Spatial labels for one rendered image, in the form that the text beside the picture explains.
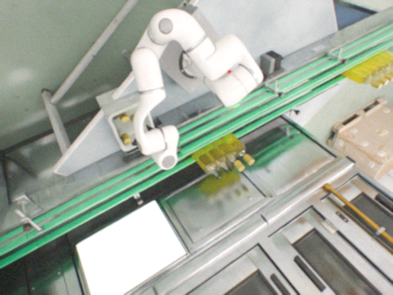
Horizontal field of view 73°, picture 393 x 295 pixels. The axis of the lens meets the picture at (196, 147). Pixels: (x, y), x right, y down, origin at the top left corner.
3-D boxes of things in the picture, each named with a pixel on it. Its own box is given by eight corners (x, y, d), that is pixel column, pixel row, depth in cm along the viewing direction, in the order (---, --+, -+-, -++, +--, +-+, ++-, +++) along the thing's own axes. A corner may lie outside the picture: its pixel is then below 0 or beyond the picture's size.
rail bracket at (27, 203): (28, 203, 120) (37, 244, 106) (4, 182, 107) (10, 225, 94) (40, 198, 121) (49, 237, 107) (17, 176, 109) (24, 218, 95)
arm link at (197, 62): (184, 52, 90) (220, 20, 89) (225, 106, 99) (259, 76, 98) (189, 53, 82) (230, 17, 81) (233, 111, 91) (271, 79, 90)
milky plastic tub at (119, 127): (117, 142, 129) (124, 153, 124) (100, 106, 113) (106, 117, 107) (150, 126, 134) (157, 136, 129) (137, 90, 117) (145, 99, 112)
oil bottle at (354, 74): (334, 71, 171) (375, 92, 154) (336, 64, 167) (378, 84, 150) (340, 68, 172) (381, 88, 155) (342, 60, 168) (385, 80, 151)
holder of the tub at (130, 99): (121, 148, 133) (127, 158, 129) (100, 106, 113) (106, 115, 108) (151, 133, 138) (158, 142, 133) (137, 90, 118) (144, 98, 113)
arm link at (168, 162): (154, 136, 86) (181, 128, 90) (143, 124, 95) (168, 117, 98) (161, 174, 94) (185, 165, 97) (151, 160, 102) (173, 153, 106)
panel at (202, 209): (75, 246, 124) (96, 319, 103) (72, 244, 122) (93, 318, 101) (232, 157, 149) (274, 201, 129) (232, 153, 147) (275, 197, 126)
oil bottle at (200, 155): (186, 149, 140) (208, 177, 127) (185, 142, 136) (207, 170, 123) (195, 144, 142) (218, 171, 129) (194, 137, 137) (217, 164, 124)
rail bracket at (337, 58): (323, 55, 155) (342, 65, 147) (326, 44, 149) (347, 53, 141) (328, 53, 156) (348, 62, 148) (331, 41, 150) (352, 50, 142)
